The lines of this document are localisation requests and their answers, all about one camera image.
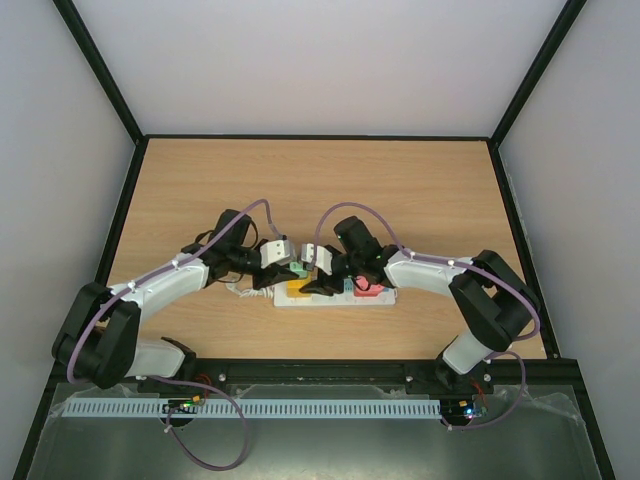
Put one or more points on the red cube socket adapter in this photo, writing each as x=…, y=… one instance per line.
x=365, y=289

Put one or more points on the green plug adapter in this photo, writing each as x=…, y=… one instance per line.
x=298, y=269

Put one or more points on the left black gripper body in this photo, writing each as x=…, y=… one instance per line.
x=238, y=256

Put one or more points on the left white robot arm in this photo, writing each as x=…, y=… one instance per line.
x=99, y=340

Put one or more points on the blue usb charger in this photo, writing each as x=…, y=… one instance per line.
x=349, y=288

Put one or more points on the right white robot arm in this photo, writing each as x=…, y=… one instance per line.
x=498, y=307

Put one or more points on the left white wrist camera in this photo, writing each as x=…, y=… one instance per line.
x=276, y=252

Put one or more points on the black aluminium frame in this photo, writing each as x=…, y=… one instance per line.
x=554, y=369

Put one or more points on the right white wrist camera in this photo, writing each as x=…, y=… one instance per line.
x=316, y=256

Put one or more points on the light blue cable duct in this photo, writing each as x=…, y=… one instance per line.
x=254, y=409

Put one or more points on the yellow cube socket adapter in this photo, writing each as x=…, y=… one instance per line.
x=298, y=288

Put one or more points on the white power strip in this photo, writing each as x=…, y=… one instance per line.
x=340, y=300

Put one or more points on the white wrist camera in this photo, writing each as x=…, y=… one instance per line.
x=276, y=252
x=316, y=256

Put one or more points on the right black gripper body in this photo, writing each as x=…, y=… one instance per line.
x=342, y=267

